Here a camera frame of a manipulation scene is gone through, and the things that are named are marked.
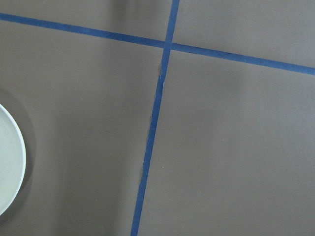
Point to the round white plate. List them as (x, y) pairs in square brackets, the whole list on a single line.
[(12, 159)]

